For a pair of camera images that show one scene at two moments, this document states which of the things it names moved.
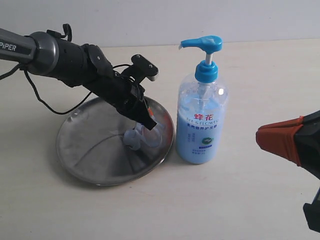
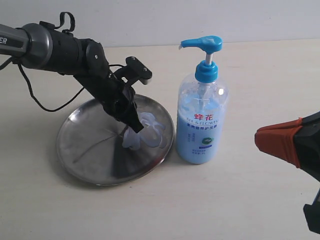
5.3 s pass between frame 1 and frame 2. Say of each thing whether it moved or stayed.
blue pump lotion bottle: stayed
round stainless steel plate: stayed
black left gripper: moved
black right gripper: stayed
